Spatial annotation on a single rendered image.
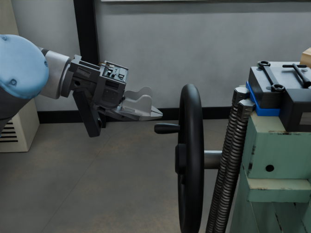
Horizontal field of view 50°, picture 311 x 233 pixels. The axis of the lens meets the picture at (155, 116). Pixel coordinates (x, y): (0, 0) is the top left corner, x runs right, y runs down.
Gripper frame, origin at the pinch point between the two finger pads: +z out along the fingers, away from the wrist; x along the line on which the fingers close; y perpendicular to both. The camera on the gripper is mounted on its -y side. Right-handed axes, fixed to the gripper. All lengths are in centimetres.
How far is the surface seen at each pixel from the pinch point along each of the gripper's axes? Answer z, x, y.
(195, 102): 2.4, -13.5, 13.5
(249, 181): 12.7, -22.9, 8.5
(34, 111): -47, 109, -92
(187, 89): 1.4, -8.7, 12.9
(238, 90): 8.1, -12.7, 17.6
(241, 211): 33.8, 3.1, -23.2
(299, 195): 20.0, -24.4, 9.8
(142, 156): 20, 84, -82
